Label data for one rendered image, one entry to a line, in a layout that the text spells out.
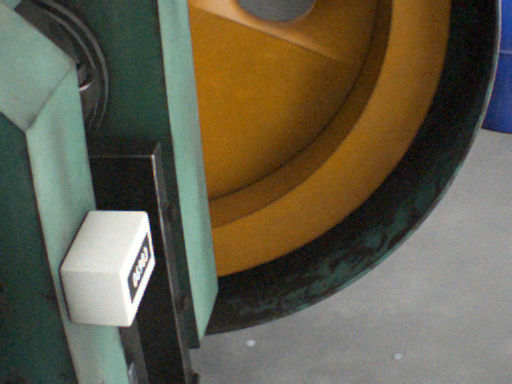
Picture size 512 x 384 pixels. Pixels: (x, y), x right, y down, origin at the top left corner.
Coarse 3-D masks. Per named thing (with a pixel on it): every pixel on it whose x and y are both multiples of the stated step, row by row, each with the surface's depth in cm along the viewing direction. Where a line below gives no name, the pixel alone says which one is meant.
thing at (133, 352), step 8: (136, 320) 99; (120, 328) 94; (128, 328) 96; (136, 328) 99; (128, 336) 96; (136, 336) 98; (128, 344) 96; (136, 344) 98; (128, 352) 96; (136, 352) 98; (128, 360) 96; (136, 360) 98; (128, 368) 96; (136, 368) 98; (144, 368) 101; (136, 376) 98; (144, 376) 101
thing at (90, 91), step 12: (24, 0) 80; (24, 12) 79; (36, 12) 80; (36, 24) 79; (48, 24) 80; (48, 36) 79; (60, 36) 81; (60, 48) 80; (72, 48) 82; (84, 72) 80; (96, 72) 82; (84, 84) 79; (96, 84) 82; (84, 96) 79; (96, 96) 82; (84, 108) 79; (84, 120) 80
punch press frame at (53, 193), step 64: (0, 0) 66; (64, 0) 88; (128, 0) 87; (0, 64) 62; (64, 64) 67; (128, 64) 90; (192, 64) 99; (0, 128) 60; (64, 128) 66; (128, 128) 93; (192, 128) 100; (0, 192) 62; (64, 192) 67; (192, 192) 100; (0, 256) 64; (64, 256) 67; (192, 256) 100; (0, 320) 67; (64, 320) 66; (192, 320) 102
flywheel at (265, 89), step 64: (192, 0) 115; (320, 0) 113; (384, 0) 110; (448, 0) 106; (256, 64) 117; (320, 64) 116; (384, 64) 111; (256, 128) 121; (320, 128) 120; (384, 128) 115; (256, 192) 123; (320, 192) 120; (256, 256) 125
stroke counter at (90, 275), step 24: (96, 216) 70; (120, 216) 70; (144, 216) 70; (96, 240) 68; (120, 240) 68; (144, 240) 69; (72, 264) 66; (96, 264) 65; (120, 264) 65; (72, 288) 66; (96, 288) 65; (120, 288) 65; (72, 312) 67; (96, 312) 66; (120, 312) 66
